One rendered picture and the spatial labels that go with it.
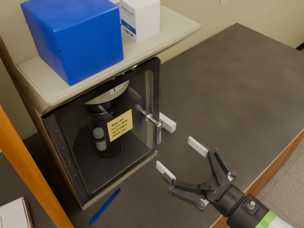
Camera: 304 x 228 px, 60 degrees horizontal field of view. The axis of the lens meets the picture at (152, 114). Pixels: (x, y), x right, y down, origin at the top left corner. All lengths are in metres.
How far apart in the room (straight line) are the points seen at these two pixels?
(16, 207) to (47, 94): 0.60
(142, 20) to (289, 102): 0.97
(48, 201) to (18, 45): 0.31
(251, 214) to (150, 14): 0.47
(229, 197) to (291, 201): 1.51
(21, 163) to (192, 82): 0.96
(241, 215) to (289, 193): 1.54
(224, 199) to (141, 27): 0.43
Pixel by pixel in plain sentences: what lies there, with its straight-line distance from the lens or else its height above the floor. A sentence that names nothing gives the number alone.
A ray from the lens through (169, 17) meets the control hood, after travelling 0.56.
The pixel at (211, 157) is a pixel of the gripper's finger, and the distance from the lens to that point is 0.75.
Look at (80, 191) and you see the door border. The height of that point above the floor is 1.07.
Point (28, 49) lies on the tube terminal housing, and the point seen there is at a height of 1.52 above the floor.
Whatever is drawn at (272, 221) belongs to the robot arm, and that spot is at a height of 1.19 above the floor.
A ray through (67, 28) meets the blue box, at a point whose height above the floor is 1.60.
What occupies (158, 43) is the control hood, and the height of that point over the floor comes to 1.51.
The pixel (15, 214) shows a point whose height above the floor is 0.98.
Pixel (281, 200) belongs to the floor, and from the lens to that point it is 2.14.
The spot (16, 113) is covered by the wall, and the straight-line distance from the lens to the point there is 1.10.
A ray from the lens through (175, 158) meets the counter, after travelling 0.99.
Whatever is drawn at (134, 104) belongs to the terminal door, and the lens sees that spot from 0.68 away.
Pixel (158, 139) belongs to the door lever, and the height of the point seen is 1.15.
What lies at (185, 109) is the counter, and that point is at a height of 0.94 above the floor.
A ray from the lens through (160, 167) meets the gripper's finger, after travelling 0.71.
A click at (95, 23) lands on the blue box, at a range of 0.38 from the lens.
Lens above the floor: 1.76
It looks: 47 degrees down
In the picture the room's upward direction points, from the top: straight up
